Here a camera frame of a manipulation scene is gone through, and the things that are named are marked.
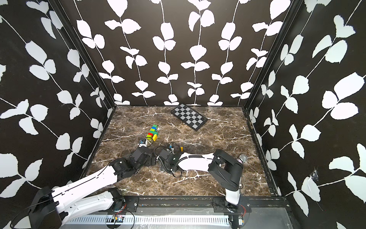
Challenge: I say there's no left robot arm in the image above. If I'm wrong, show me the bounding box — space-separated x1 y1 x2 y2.
28 147 156 229

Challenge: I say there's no black mounting rail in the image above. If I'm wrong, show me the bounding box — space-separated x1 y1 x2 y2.
57 195 292 214

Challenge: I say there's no black white checkerboard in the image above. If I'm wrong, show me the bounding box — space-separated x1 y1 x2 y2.
171 104 208 131

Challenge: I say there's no white slotted cable duct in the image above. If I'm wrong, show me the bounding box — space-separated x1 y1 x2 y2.
67 214 230 226

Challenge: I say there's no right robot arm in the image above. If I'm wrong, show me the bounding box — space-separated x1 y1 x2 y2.
153 146 247 206

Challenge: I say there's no green long brick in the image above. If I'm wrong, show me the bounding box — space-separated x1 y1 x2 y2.
147 131 159 137

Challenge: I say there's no purple glitter microphone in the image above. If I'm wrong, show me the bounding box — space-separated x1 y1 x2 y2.
238 154 248 164

